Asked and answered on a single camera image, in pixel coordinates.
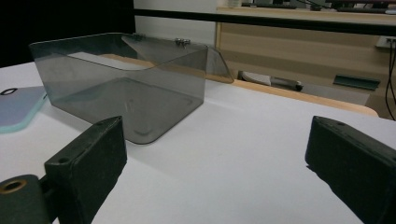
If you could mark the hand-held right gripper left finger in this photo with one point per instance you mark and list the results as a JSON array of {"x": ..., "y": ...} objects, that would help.
[{"x": 90, "y": 161}]

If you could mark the light blue phone case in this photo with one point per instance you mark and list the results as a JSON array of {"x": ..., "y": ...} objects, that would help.
[{"x": 18, "y": 109}]

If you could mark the white power socket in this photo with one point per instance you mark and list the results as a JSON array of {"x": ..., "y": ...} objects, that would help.
[{"x": 386, "y": 42}]

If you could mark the wooden shelf unit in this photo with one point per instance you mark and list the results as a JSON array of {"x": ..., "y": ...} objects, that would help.
[{"x": 305, "y": 53}]

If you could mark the green metal bracket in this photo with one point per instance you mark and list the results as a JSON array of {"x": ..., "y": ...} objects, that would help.
[{"x": 356, "y": 82}]

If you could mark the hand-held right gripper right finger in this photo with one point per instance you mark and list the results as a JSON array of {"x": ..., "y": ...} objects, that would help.
[{"x": 355, "y": 161}]

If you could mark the smoky transparent plastic box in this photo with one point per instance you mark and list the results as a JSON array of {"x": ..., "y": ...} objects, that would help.
[{"x": 130, "y": 93}]

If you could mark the grey and black tool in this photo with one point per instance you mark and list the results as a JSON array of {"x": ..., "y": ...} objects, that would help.
[{"x": 271, "y": 80}]

